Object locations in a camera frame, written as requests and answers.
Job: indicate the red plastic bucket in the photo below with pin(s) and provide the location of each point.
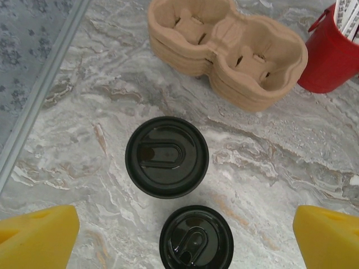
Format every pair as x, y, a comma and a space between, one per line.
328, 61

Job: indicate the aluminium table side rail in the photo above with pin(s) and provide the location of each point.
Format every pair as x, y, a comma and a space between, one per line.
39, 87

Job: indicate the black plastic cup lid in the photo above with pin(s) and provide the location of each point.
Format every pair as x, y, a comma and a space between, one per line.
166, 157

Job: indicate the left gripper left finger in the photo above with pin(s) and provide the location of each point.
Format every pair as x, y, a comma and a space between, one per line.
36, 241

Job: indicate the stack of pulp cup carriers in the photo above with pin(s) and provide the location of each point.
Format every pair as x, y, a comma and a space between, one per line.
252, 84

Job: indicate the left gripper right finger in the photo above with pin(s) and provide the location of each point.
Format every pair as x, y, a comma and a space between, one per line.
331, 241

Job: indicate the white paper-wrapped straw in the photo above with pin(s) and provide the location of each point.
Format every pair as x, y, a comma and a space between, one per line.
352, 30
342, 14

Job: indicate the stack of black cup lids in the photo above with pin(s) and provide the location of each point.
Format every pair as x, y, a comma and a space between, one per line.
196, 238

